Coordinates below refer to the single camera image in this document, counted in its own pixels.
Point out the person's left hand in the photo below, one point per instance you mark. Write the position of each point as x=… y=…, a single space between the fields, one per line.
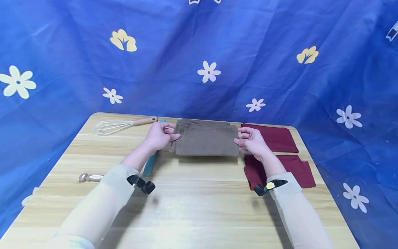
x=157 y=138

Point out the person's right hand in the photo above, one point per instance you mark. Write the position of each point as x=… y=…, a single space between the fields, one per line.
x=255 y=143

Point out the brown cloth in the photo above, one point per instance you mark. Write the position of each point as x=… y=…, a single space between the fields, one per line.
x=206 y=141
x=202 y=121

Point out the person's left forearm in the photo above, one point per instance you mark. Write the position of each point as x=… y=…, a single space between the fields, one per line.
x=102 y=200

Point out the person's right forearm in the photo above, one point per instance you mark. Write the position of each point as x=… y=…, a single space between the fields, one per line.
x=295 y=207

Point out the dark red folded cloth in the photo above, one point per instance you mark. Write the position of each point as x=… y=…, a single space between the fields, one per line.
x=276 y=138
x=298 y=171

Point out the teal flat tool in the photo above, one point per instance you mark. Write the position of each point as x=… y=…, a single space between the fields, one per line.
x=150 y=164

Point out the black wrist band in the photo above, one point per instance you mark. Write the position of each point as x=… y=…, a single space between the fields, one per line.
x=141 y=184
x=270 y=186

